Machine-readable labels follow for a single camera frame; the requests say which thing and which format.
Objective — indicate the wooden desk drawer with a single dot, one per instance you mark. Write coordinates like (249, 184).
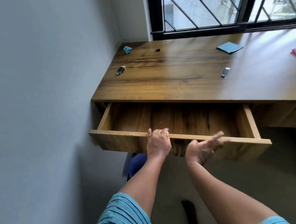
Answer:
(193, 119)

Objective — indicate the person's foot in dark sock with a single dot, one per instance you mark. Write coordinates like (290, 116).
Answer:
(190, 216)

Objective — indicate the black and silver flash drive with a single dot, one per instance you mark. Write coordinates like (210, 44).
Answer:
(120, 70)

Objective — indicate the folded blue cloth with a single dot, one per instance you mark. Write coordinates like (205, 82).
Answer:
(229, 47)

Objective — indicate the person's right hand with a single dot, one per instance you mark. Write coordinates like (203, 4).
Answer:
(199, 152)

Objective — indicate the person's right fingers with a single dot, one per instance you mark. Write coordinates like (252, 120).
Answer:
(215, 139)

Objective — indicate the person's left forearm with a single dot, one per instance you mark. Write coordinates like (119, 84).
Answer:
(144, 181)

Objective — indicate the wooden desk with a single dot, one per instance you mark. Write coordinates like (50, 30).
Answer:
(186, 73)

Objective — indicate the person's left hand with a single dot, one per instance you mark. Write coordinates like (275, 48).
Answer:
(158, 145)

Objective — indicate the person's right forearm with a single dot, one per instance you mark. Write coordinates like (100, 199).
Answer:
(222, 199)

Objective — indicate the crumpled blue cloth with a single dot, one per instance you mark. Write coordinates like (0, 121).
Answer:
(127, 49)

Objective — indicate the blue chair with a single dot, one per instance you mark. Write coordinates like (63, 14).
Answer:
(138, 164)

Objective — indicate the person's left fingers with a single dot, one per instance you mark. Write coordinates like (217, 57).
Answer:
(162, 133)

